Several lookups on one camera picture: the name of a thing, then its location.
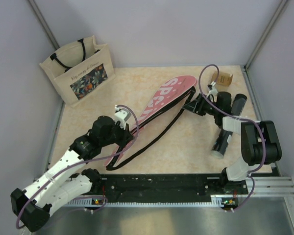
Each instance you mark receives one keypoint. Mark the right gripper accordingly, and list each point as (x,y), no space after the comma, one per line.
(197,105)

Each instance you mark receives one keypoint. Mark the small cardboard box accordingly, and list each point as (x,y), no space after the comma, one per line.
(222,78)

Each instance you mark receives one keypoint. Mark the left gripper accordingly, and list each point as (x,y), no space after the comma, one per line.
(126,136)

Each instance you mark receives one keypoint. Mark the pink racket cover bag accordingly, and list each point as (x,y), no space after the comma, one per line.
(168,95)

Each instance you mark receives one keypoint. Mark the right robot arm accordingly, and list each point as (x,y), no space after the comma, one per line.
(259,140)

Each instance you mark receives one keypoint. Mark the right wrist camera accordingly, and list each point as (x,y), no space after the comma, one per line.
(211,89)

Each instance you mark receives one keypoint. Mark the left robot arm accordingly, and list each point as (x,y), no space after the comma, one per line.
(36,203)

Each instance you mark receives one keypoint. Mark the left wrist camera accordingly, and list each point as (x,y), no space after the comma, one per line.
(121,116)

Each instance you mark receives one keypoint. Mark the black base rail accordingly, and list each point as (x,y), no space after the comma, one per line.
(165,188)

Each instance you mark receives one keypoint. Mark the black shuttlecock tube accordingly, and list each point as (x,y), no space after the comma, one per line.
(221,144)

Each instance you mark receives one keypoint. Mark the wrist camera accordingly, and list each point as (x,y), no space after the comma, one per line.
(121,116)
(211,89)

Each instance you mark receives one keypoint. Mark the beige floral tote bag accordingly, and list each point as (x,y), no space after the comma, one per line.
(78,69)

